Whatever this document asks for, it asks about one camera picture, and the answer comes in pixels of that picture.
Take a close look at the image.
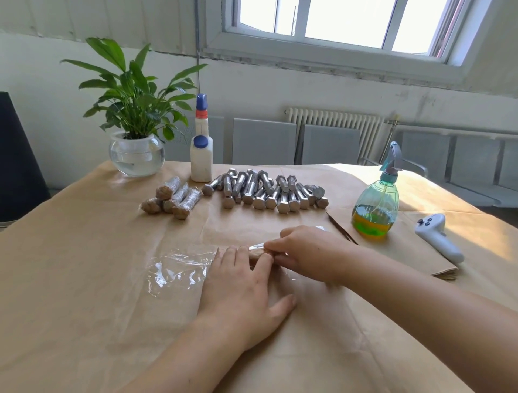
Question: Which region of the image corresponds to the person's left hand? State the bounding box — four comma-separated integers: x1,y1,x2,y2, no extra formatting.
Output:
196,247,297,353

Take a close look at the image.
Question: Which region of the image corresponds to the person's right hand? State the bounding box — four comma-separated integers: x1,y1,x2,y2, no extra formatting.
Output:
263,225,365,286

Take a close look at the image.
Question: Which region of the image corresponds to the clear cling film sheet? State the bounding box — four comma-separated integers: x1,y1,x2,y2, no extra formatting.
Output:
146,239,280,299

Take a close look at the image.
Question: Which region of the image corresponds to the green spray bottle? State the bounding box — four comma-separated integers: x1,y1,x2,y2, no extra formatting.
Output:
351,141,403,241

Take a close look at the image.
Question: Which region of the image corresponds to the pile of steel bolts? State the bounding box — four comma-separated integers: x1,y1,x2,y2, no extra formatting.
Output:
201,168,330,215

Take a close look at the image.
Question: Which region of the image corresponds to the stack of brown paper sheets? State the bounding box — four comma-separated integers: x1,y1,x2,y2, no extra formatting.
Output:
326,202,460,280

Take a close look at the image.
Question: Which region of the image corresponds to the person's right forearm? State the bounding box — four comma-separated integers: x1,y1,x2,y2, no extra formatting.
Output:
344,255,518,393

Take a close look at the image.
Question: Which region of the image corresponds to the grey chair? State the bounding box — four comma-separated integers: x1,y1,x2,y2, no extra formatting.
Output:
166,117,226,163
231,118,298,166
301,124,363,165
449,133,518,206
394,130,453,181

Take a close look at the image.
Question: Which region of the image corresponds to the white handheld controller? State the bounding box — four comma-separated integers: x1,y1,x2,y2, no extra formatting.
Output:
414,213,466,265

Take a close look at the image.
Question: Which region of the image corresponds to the white radiator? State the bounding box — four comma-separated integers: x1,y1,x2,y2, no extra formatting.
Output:
284,107,385,163

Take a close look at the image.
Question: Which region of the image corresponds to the white glue bottle blue cap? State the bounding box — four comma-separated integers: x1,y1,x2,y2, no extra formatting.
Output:
189,94,215,184

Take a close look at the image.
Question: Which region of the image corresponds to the round glass vase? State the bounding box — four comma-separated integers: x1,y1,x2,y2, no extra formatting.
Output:
109,133,166,178

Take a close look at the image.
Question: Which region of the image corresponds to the large brown paper table cover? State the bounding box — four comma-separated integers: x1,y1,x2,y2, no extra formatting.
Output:
0,160,518,393

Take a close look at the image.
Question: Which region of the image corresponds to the white framed window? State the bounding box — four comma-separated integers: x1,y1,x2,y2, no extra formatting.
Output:
201,0,495,89

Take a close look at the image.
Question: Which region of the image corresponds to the green leafy plant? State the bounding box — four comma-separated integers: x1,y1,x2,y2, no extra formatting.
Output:
60,36,208,142

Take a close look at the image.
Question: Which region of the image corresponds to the black trash bin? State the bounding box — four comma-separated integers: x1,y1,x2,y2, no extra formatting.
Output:
0,91,51,223

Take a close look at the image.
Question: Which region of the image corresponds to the white vertical blind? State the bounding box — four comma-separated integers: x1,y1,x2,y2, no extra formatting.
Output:
0,0,205,56

